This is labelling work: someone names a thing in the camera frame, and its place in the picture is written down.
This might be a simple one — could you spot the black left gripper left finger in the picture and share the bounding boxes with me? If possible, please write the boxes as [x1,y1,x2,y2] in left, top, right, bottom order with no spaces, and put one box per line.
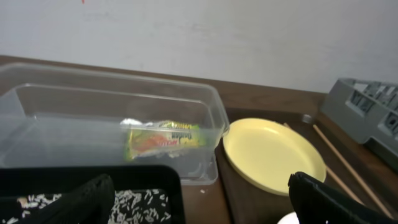
[18,174,115,224]

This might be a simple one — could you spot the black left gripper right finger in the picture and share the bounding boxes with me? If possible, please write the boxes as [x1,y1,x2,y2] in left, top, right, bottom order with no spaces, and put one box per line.
[288,172,397,224]

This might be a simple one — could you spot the yellow plate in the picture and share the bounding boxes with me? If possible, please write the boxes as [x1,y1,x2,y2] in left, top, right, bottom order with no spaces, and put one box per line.
[223,118,326,196]

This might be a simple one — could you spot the wooden chopstick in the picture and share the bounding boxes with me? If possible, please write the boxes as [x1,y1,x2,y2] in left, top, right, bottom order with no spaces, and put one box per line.
[313,124,393,218]
[309,139,364,205]

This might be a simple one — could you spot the green snack wrapper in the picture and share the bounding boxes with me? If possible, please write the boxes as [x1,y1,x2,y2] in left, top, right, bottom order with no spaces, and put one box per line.
[125,120,207,160]

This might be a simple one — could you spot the rice leftovers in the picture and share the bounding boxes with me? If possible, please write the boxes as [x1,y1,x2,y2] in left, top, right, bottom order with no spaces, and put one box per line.
[1,189,172,224]

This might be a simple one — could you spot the grey dishwasher rack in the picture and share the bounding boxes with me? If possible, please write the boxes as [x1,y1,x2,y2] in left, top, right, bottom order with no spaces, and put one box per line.
[320,78,397,171]

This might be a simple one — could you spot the dark brown serving tray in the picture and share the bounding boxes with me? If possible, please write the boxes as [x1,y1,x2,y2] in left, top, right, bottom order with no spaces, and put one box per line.
[216,108,397,223]

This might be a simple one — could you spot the black plastic tray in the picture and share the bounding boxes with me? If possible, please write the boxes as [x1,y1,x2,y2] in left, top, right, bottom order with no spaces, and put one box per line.
[1,166,185,223]

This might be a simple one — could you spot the clear plastic bin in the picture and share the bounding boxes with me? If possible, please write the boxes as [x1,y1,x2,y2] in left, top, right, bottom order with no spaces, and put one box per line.
[1,63,229,185]

